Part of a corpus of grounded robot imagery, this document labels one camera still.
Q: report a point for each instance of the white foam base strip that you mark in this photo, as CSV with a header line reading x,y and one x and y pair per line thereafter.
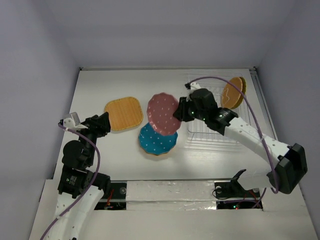
x,y
170,195

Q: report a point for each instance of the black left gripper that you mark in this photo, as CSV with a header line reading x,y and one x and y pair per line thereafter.
x,y
99,124

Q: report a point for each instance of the pink polka dot plate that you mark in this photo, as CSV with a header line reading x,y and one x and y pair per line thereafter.
x,y
160,110

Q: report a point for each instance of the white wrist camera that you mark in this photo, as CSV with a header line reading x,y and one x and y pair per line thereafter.
x,y
71,121
192,86

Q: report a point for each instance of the white wire dish rack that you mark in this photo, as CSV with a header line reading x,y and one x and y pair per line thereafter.
x,y
207,129

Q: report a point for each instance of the round woven orange tray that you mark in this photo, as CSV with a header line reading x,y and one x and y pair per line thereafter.
x,y
232,93

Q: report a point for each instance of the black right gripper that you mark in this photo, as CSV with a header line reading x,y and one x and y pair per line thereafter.
x,y
185,111

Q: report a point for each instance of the square woven bamboo tray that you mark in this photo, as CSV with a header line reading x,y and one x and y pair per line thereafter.
x,y
124,113

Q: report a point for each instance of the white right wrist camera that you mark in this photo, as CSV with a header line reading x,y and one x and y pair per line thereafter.
x,y
192,86

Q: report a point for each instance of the yellow polka dot plate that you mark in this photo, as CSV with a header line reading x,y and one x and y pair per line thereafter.
x,y
156,154

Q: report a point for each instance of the round woven yellow tray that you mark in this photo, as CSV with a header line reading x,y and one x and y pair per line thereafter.
x,y
243,90

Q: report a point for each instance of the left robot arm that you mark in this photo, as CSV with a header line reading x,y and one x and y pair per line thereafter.
x,y
79,189

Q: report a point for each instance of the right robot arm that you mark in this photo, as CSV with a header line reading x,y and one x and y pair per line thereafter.
x,y
288,164

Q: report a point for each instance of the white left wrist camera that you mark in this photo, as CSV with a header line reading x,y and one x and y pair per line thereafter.
x,y
71,121

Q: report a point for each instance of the blue polka dot plate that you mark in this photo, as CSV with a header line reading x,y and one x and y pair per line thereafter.
x,y
153,142

